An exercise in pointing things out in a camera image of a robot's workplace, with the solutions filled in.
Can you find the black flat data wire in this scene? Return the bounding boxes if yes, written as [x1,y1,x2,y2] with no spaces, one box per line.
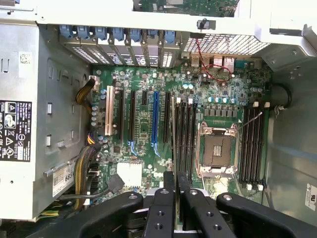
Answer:
[58,173,126,202]

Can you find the black intrusion switch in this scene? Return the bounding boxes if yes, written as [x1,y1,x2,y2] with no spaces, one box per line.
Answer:
[196,19,216,30]

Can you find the grey power supply unit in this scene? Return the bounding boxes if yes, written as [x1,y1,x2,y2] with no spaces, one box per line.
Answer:
[0,22,39,221]

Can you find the blue card retention clip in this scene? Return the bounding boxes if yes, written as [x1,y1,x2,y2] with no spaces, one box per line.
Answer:
[111,26,125,43]
[146,29,159,44]
[95,26,107,42]
[59,24,75,40]
[164,29,177,46]
[76,24,92,40]
[129,27,142,43]

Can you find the thin red wire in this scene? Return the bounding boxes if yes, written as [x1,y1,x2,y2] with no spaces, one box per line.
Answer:
[195,38,235,83]

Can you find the white expansion slot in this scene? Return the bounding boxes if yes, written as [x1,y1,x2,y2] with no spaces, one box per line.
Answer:
[105,85,115,136]

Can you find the green motherboard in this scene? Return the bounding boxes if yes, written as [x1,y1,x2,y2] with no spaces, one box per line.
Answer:
[88,59,272,200]

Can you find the green circuit board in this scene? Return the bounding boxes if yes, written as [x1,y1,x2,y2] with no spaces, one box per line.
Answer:
[133,0,239,18]

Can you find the metal rear port block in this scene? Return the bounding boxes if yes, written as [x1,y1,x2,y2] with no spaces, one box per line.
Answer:
[190,55,256,69]

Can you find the black RAM slot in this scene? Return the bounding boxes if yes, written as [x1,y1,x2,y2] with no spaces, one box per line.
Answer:
[250,106,262,191]
[185,98,194,181]
[191,103,199,182]
[255,101,271,192]
[180,101,188,179]
[239,106,251,191]
[244,101,260,191]
[174,97,183,175]

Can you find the long black expansion slot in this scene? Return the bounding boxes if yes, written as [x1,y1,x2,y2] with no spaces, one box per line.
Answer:
[128,90,137,145]
[116,88,125,141]
[163,92,171,144]

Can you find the white warning sticker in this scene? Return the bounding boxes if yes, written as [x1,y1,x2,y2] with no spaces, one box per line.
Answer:
[305,182,317,212]

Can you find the thin silver locking lever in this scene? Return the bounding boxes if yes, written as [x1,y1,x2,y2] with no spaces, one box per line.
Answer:
[241,112,263,129]

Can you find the grey metal PC case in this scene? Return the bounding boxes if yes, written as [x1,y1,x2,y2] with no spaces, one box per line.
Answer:
[0,0,317,238]

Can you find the thick yellow black wire bundle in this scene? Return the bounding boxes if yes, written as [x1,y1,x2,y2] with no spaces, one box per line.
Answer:
[73,145,102,211]

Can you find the metal CPU socket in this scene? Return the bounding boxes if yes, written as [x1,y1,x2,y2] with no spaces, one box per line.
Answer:
[195,120,241,179]

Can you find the blue expansion slot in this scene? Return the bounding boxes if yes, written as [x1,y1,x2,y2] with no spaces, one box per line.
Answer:
[151,91,161,157]

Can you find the yellow green wires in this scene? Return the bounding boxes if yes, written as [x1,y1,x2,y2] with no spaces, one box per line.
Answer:
[37,209,60,219]

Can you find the black round wire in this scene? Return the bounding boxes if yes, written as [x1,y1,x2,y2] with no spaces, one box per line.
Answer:
[270,82,293,110]

